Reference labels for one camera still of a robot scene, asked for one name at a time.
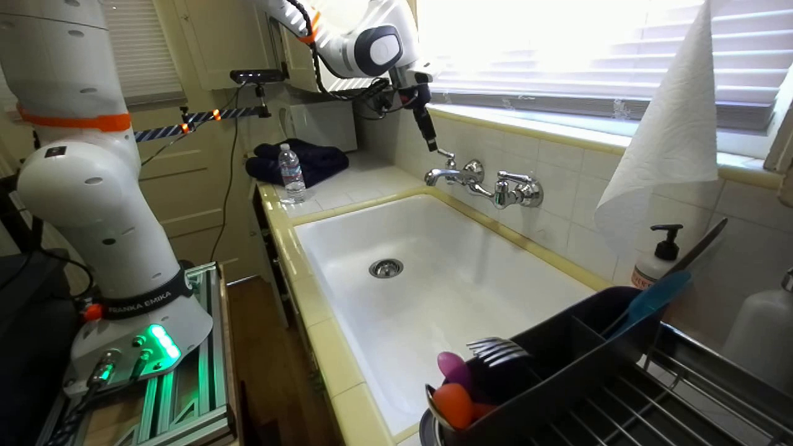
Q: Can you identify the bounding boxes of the purple plastic utensil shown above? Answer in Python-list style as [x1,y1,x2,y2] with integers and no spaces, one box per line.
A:
[433,348,475,392]

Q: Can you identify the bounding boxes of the dark grey utensil caddy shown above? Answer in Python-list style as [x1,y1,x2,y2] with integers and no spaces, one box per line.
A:
[424,283,665,446]

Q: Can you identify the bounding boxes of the white window blinds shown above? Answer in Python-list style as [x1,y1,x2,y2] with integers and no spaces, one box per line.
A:
[417,0,793,113]

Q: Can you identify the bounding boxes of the metal forks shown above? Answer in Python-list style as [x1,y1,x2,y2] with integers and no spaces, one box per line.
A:
[465,335,532,371]

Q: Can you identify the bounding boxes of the chrome faucet spout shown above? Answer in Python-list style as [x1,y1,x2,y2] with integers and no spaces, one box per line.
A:
[422,165,465,188]

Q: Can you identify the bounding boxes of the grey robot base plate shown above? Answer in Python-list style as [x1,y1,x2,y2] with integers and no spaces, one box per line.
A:
[64,295,216,401]

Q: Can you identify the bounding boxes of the white plastic jug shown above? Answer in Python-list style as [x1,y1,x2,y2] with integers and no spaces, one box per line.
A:
[724,266,793,397]

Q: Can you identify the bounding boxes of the orange plastic utensil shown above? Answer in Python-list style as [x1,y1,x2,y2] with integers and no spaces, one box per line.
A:
[428,379,499,434]

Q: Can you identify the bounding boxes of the metal dish rack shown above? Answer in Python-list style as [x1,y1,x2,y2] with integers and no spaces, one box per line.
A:
[527,320,793,446]

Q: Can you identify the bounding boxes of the white ceramic sink basin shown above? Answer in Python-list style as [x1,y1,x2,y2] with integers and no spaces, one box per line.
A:
[292,190,598,437]

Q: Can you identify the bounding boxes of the striped cord with lights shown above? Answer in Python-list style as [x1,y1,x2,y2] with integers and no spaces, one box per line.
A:
[132,102,272,146]

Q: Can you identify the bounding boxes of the aluminium frame stand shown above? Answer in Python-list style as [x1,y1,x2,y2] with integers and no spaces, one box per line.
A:
[35,260,241,446]

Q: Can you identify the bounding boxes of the dark blue folded cloth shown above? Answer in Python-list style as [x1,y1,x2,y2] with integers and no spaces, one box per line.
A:
[242,135,353,188]

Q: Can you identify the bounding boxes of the orange red button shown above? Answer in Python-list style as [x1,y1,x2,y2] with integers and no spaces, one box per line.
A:
[80,299,107,327]

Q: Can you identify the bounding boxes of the blue spatula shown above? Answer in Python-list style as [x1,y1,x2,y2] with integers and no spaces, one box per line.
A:
[605,266,694,340]

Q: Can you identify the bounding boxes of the soap bottle with black pump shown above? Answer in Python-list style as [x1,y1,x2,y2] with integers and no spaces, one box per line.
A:
[629,221,686,290]

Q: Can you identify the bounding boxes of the chrome wall faucet body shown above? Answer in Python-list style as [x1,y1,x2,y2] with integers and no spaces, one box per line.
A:
[458,156,545,211]

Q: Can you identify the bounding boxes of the clear plastic water bottle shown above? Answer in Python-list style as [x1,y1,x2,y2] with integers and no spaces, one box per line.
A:
[276,141,310,208]

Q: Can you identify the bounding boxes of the white paper towel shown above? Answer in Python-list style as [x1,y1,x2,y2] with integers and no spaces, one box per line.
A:
[593,0,724,255]

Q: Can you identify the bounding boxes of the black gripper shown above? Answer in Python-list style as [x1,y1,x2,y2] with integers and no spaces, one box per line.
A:
[403,69,442,154]

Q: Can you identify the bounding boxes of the black camera bar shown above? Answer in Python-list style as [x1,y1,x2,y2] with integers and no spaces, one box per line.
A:
[229,63,291,89]

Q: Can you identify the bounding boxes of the thin black hanging cable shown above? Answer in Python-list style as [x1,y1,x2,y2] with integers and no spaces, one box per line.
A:
[208,82,253,266]

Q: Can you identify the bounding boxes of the metal sink drain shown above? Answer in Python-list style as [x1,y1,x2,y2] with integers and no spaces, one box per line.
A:
[367,255,407,279]

